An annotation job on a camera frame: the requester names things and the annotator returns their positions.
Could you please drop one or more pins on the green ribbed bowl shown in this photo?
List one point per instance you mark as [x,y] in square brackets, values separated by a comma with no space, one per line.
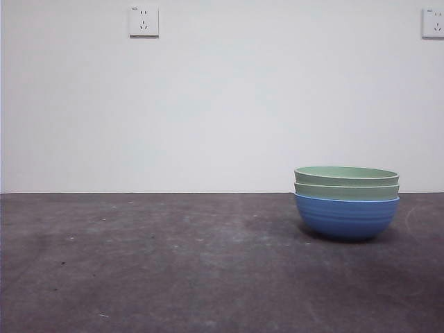
[347,173]
[347,191]

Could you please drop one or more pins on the blue ribbed bowl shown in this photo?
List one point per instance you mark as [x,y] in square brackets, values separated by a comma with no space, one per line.
[347,218]

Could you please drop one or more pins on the white wall socket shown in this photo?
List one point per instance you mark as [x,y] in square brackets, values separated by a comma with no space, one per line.
[433,22]
[144,21]

